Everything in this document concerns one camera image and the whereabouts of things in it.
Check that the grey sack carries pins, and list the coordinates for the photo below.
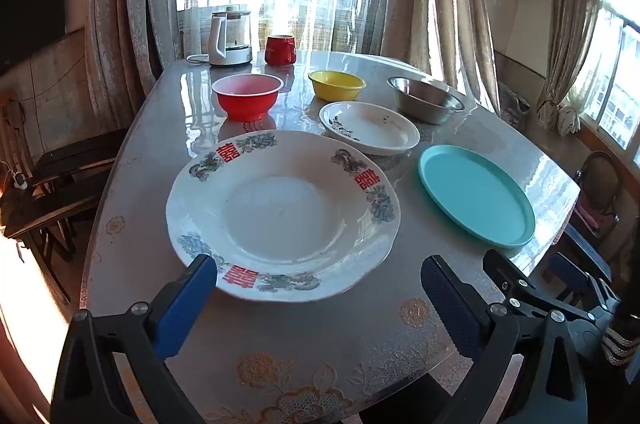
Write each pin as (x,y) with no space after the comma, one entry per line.
(515,104)

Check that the yellow bowl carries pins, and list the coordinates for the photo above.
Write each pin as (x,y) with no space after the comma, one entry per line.
(335,90)

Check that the wooden chair red cushion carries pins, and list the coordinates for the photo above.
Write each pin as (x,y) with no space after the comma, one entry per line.
(595,204)

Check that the small white rose plate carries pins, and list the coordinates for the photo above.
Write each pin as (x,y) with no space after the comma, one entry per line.
(375,129)

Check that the stainless steel bowl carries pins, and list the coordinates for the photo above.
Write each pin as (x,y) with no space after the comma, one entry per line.
(425,96)

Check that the white glass electric kettle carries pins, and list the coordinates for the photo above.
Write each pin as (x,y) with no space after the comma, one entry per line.
(217,39)

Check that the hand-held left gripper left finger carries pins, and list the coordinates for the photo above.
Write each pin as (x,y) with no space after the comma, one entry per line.
(185,304)

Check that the red mug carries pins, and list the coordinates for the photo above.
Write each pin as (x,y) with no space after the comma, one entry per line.
(279,51)

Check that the teal plastic plate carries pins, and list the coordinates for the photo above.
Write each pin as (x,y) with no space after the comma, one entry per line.
(475,196)

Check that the dark folding chair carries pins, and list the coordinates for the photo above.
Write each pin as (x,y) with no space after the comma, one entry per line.
(75,159)

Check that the large white plate red symbols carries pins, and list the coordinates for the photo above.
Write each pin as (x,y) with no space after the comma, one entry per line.
(280,224)

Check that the side window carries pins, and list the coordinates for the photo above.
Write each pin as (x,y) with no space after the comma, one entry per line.
(615,69)

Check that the red plastic bowl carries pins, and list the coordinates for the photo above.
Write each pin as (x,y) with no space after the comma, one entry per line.
(245,101)

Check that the tied beige side curtain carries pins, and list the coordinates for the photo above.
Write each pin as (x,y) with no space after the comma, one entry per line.
(570,29)

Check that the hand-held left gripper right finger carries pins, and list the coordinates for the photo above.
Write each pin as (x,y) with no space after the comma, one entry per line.
(450,304)

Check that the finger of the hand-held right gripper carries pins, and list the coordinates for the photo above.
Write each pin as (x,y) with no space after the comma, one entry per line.
(515,289)
(567,276)

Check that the beige patterned curtain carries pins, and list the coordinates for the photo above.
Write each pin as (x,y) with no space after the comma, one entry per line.
(125,4)
(430,4)

